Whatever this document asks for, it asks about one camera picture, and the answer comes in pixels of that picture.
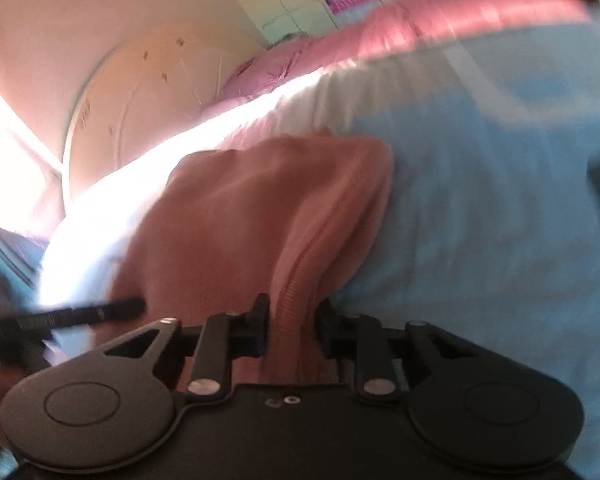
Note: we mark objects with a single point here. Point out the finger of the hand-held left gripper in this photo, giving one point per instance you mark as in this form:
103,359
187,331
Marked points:
90,312

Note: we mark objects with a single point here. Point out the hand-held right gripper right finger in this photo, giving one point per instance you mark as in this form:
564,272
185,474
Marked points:
324,327

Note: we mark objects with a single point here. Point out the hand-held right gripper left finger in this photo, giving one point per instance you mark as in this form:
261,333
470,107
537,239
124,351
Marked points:
260,332

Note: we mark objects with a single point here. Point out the pink knit sweater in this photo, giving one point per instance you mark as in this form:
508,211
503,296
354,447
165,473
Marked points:
240,220

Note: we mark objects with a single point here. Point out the light blue sheet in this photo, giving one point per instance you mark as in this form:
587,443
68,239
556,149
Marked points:
480,210

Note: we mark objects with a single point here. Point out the cream round headboard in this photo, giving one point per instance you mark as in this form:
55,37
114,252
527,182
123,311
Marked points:
145,95

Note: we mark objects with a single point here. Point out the pink bedspread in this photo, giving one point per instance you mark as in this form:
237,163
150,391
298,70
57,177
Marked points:
405,25

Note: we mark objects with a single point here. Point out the cream wardrobe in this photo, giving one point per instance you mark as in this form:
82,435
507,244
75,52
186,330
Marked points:
280,0

